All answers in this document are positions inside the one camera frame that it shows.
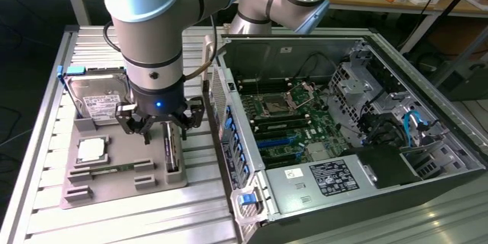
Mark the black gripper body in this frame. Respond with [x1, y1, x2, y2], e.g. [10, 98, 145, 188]
[130, 77, 189, 118]

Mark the silver hard disk drive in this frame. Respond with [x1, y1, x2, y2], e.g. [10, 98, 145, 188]
[56, 65, 133, 119]
[62, 68, 133, 126]

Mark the silver CPU chip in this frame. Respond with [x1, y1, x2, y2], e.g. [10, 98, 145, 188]
[77, 138, 109, 163]

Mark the green RAM stick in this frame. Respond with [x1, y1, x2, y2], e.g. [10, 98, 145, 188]
[86, 163, 136, 174]

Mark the CPU socket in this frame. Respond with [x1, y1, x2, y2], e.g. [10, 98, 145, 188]
[260, 93, 297, 118]

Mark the grey parts rack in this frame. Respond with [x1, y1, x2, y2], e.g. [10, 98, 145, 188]
[60, 86, 188, 210]

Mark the black RAM stick with label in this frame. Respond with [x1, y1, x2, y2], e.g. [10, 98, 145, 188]
[253, 118, 310, 133]

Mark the metal socket cover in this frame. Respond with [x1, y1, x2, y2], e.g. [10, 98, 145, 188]
[284, 80, 321, 108]

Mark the green motherboard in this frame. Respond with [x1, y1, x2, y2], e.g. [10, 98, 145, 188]
[237, 79, 349, 170]

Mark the silver chipset heat sink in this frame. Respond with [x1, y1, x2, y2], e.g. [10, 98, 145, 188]
[306, 143, 330, 162]

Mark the grey power supply unit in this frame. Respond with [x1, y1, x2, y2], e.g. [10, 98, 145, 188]
[264, 154, 382, 223]

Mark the metal disk bay cage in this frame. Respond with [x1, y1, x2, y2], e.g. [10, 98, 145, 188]
[328, 61, 384, 142]

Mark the black open PC case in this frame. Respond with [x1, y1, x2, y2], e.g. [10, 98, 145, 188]
[200, 33, 488, 244]

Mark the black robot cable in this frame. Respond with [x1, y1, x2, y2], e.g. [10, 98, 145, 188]
[102, 14, 218, 81]

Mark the blue wire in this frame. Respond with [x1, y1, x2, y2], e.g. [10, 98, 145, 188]
[402, 110, 422, 150]

